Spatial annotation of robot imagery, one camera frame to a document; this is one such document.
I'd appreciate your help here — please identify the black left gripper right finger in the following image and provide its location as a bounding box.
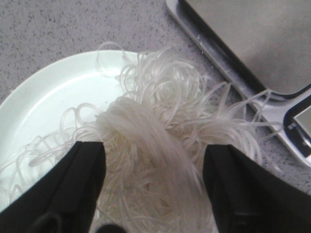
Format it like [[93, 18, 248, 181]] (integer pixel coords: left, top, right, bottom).
[[203, 145, 311, 233]]

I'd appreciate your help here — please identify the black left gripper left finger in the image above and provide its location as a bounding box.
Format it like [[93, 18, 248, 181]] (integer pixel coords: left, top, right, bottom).
[[0, 141, 106, 233]]

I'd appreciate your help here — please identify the white vermicelli noodle bundle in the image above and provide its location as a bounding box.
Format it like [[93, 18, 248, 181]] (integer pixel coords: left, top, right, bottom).
[[0, 41, 282, 233]]

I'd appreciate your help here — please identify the light green round plate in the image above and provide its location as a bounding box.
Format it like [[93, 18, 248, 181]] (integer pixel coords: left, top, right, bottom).
[[0, 50, 137, 209]]

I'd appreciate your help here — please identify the silver digital kitchen scale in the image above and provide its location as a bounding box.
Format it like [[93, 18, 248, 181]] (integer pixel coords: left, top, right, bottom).
[[166, 0, 311, 166]]

